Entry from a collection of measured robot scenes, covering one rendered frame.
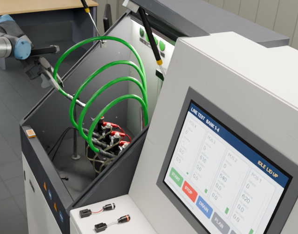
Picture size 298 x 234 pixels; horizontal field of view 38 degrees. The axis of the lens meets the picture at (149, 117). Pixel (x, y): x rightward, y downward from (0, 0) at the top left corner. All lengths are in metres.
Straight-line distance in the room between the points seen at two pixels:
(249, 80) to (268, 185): 0.26
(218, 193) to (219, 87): 0.28
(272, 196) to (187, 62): 0.48
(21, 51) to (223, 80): 0.80
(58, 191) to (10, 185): 1.65
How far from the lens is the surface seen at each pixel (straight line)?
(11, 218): 2.98
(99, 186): 1.49
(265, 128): 1.06
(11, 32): 1.81
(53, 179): 1.69
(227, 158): 1.14
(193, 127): 1.24
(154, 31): 1.79
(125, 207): 1.51
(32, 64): 1.80
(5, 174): 3.37
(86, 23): 5.58
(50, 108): 2.04
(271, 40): 1.62
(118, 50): 2.05
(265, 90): 1.07
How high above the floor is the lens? 1.96
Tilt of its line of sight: 29 degrees down
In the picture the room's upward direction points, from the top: 5 degrees clockwise
